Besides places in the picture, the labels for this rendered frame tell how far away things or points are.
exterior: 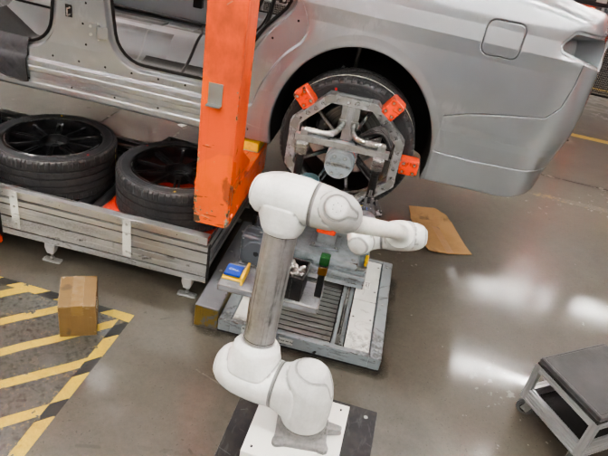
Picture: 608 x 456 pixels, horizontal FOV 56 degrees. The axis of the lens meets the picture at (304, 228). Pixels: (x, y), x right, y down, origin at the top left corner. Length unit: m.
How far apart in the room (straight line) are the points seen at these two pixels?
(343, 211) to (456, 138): 1.40
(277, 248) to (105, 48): 1.80
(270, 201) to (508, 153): 1.56
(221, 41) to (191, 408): 1.48
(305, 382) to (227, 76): 1.22
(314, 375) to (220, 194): 1.06
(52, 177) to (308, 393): 1.94
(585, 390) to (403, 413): 0.75
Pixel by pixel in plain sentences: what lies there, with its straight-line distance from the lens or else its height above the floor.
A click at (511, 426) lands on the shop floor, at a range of 2.88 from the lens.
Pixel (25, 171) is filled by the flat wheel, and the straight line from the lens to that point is 3.26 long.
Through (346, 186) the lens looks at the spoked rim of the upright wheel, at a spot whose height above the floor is 0.63.
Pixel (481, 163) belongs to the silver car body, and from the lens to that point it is 2.91.
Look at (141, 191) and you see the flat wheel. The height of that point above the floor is 0.49.
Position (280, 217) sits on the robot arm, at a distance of 1.61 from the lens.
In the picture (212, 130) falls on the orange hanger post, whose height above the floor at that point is 0.98.
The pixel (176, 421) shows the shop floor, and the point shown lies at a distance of 2.50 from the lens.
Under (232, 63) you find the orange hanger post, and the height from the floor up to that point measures 1.28.
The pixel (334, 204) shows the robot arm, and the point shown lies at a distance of 1.54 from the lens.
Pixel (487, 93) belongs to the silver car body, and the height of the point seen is 1.23.
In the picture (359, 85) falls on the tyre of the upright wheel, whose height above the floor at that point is 1.16.
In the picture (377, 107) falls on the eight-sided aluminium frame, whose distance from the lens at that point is 2.65.
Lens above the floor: 1.95
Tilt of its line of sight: 32 degrees down
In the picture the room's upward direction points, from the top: 10 degrees clockwise
